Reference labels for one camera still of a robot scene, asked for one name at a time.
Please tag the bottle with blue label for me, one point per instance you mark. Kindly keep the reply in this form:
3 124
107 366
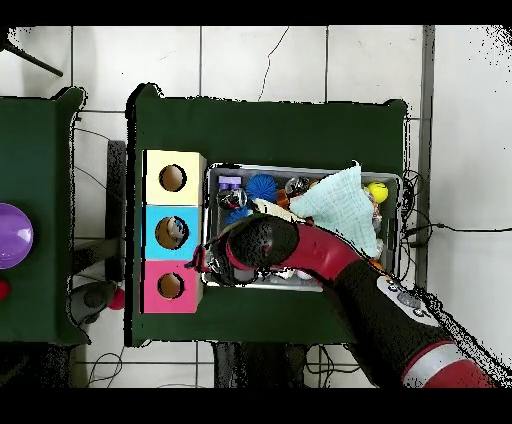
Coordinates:
180 228

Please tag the cream waffle cloth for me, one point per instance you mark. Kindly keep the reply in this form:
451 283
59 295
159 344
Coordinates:
276 210

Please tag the light blue waffle cloth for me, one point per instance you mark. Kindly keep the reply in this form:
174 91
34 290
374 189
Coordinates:
340 200

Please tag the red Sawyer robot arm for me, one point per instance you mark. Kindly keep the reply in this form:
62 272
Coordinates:
320 252

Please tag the wooden box with three holes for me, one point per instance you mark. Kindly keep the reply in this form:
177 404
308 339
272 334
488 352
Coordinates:
192 192

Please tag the blue spiky rubber ball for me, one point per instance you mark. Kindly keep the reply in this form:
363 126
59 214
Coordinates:
261 188
236 215

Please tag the crushed black drink can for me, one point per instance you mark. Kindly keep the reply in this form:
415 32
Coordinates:
231 199

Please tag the purple toy brick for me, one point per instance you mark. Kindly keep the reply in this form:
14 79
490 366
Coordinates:
230 182

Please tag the orange grid tray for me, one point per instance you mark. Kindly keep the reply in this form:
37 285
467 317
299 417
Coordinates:
283 198

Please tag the grey object with red knob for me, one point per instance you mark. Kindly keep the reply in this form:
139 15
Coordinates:
94 300

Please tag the black upright panel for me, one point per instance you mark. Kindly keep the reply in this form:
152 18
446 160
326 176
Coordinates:
116 180

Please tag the dark green table cloth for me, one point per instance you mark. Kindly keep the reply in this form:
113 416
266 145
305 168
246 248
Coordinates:
40 240
280 132

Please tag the purple ball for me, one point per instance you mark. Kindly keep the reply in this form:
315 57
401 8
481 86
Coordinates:
14 236

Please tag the yellow smiley ball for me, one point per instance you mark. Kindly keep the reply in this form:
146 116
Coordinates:
378 192

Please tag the small red ball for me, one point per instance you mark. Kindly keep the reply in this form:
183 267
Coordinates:
3 290

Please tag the black tripod leg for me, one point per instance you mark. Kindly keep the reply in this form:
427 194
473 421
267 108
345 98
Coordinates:
36 62

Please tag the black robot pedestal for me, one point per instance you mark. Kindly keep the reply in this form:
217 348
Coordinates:
248 368

